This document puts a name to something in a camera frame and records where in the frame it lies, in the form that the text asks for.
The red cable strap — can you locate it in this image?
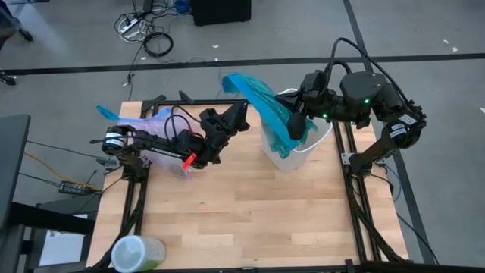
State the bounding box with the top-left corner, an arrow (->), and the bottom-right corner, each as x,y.
182,152 -> 198,170

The black power adapter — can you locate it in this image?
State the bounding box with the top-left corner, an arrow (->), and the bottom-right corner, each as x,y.
58,180 -> 91,196

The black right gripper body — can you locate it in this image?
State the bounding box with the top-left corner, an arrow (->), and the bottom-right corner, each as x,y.
299,96 -> 336,121

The black tripod leg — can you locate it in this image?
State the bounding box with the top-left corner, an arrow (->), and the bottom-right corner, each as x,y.
17,26 -> 34,42

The white board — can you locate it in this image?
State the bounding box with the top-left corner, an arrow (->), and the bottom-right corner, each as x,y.
37,227 -> 91,268

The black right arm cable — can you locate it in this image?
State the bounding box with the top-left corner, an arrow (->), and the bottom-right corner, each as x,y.
327,36 -> 416,111

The white green wipes canister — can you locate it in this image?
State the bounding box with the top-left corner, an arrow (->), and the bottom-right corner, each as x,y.
111,234 -> 167,273

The pink trash bag blue drawstring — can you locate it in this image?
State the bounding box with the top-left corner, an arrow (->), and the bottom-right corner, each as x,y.
95,105 -> 208,179

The white power strip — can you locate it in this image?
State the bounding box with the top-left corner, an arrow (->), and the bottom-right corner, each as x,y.
118,17 -> 144,37

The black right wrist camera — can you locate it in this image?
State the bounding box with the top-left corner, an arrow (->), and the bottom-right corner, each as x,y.
301,70 -> 327,100

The person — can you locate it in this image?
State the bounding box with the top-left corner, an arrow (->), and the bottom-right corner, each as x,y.
0,6 -> 20,50

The black cabinet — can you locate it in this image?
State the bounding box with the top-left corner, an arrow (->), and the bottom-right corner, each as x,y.
190,0 -> 252,27

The teal trash bag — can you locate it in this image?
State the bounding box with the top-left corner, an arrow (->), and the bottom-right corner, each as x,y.
221,72 -> 319,160

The thin black floor cable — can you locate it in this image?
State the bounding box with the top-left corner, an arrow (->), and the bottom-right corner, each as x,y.
121,36 -> 142,102

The yellow cable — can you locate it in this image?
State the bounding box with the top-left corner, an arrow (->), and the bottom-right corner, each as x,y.
23,151 -> 104,191

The black coiled cable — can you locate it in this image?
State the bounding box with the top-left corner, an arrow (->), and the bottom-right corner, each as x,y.
142,32 -> 174,58

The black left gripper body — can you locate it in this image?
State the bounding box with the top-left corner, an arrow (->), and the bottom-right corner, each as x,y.
199,108 -> 233,165

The black caster foot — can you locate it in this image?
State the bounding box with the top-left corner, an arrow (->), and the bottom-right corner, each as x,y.
0,71 -> 18,86

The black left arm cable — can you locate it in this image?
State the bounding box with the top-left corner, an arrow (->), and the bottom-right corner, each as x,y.
164,105 -> 205,143

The dark grey desk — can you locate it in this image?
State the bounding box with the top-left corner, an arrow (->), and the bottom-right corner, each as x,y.
0,113 -> 32,232

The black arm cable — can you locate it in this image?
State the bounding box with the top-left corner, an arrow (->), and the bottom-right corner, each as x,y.
327,36 -> 416,111
164,105 -> 205,143

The white plastic trash bin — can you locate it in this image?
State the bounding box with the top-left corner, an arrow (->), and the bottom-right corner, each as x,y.
260,87 -> 334,174

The black desk beam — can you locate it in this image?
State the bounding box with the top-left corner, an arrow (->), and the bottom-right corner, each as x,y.
6,202 -> 96,237

